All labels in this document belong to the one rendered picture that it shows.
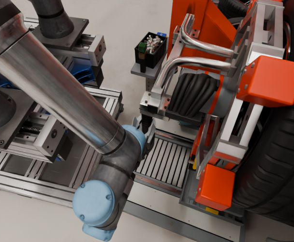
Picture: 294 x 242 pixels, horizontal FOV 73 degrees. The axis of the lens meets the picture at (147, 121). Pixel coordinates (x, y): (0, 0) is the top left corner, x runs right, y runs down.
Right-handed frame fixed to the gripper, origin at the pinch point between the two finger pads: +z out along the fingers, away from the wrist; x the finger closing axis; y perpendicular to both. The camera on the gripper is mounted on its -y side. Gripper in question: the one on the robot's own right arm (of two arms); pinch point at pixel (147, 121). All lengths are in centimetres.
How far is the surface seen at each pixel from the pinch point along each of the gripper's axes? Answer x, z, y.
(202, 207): -36, -4, -68
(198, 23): -4, 62, -1
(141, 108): 0.6, -2.5, 10.1
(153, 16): 63, 195, -83
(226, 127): -20.9, -5.9, 17.2
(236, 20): -26, 128, -33
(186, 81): -9.4, 1.2, 20.9
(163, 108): -5.5, -1.9, 12.0
